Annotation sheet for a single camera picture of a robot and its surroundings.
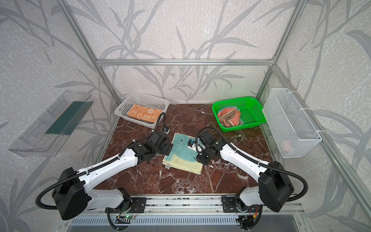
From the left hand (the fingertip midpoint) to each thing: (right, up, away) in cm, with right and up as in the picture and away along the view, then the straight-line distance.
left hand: (166, 138), depth 84 cm
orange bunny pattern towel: (-22, +15, +28) cm, 39 cm away
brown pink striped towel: (+44, +12, +24) cm, 51 cm away
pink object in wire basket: (+64, -2, -11) cm, 65 cm away
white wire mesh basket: (+60, +6, -23) cm, 64 cm away
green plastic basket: (+63, +15, +31) cm, 72 cm away
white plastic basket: (-19, +26, +31) cm, 45 cm away
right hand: (+20, -8, 0) cm, 22 cm away
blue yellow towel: (+9, -13, +7) cm, 17 cm away
